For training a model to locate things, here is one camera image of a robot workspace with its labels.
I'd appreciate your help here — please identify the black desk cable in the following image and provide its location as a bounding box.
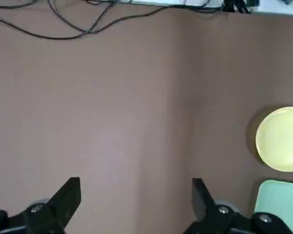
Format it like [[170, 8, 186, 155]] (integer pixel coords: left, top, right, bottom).
[[47, 0, 114, 34], [0, 6, 225, 41]]

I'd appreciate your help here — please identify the green rectangular tray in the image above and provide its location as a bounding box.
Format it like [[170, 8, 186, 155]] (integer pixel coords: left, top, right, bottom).
[[253, 179, 293, 234]]

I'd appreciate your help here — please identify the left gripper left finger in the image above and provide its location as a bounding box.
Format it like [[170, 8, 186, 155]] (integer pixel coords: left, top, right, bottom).
[[0, 177, 82, 234]]

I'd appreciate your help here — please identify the yellow round plate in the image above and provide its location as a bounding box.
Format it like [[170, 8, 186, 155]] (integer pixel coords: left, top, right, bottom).
[[255, 106, 293, 173]]

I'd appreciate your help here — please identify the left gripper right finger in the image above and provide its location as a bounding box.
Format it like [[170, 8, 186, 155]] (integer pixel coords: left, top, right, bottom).
[[183, 178, 293, 234]]

